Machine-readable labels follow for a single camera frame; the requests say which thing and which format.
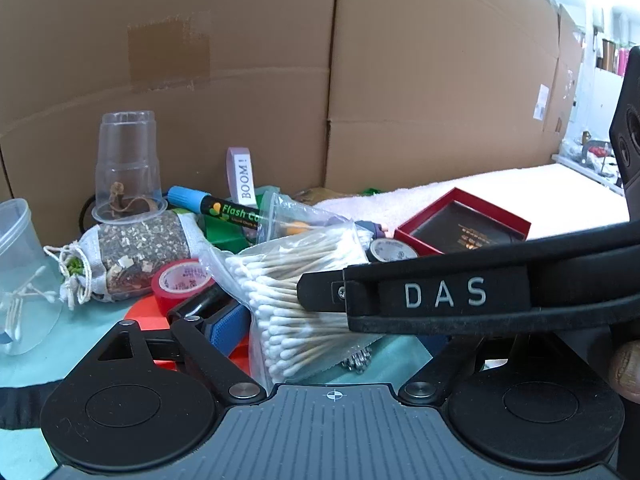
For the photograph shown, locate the red-orange plastic piece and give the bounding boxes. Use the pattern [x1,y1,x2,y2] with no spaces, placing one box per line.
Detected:
[122,304,252,372]

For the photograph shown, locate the black marker with blue cap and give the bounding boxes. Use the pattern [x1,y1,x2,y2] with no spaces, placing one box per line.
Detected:
[167,186,267,232]

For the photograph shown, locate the small grey tape roll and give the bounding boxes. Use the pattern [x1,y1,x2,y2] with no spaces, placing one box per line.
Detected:
[369,237,419,265]

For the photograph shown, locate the silver metal clips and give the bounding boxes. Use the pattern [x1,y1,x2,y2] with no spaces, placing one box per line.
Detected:
[340,346,375,372]

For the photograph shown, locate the clear plastic cup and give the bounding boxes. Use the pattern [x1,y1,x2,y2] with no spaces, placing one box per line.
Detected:
[91,110,169,224]

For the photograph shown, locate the herb sachet with white drawstring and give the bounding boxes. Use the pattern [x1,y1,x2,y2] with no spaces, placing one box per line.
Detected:
[44,210,207,311]

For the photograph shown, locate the brown tape patch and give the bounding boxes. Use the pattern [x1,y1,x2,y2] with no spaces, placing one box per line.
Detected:
[126,16,211,92]

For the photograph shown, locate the person's right hand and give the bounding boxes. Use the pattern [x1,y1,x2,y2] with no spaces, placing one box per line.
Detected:
[609,340,640,404]

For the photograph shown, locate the red tape roll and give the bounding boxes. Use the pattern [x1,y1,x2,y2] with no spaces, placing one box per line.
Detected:
[151,258,214,317]

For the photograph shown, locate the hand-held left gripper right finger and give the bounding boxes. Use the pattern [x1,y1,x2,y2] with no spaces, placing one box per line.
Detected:
[397,332,591,406]

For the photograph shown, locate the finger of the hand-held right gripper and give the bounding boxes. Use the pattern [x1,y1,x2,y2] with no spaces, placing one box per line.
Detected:
[297,246,532,334]

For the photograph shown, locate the black strap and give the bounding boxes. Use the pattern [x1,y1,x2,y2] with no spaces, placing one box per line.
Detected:
[0,382,67,432]

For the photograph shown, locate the white towel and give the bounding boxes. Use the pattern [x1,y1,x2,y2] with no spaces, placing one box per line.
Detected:
[315,162,630,242]

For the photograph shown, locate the large brown cardboard box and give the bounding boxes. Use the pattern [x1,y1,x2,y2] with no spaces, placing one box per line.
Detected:
[0,0,588,211]

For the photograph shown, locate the brown dried twig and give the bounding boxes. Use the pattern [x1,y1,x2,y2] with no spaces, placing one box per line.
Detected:
[106,181,157,219]

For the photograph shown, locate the red and black gift box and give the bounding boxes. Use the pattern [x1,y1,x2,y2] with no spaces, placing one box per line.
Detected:
[393,187,532,259]

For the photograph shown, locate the background table clutter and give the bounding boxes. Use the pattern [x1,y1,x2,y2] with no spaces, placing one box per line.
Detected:
[556,129,627,192]

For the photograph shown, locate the few loose cotton swabs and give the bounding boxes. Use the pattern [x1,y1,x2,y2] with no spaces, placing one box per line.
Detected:
[0,266,57,343]

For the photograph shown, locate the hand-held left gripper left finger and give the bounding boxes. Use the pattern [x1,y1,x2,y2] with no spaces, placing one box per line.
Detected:
[82,287,267,406]

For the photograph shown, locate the clear bag of cotton swabs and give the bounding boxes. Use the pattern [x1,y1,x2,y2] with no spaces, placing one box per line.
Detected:
[199,191,383,387]

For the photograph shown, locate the white shelf with bottles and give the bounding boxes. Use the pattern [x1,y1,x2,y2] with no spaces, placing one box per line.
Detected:
[591,4,635,77]

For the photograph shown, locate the green packet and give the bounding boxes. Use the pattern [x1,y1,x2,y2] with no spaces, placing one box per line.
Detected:
[204,214,251,252]

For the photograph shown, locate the clear round plastic container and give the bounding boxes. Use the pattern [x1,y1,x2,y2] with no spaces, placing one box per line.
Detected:
[0,199,64,357]

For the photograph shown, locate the black cable ring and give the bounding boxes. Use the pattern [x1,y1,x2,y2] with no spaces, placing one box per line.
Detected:
[79,194,103,233]

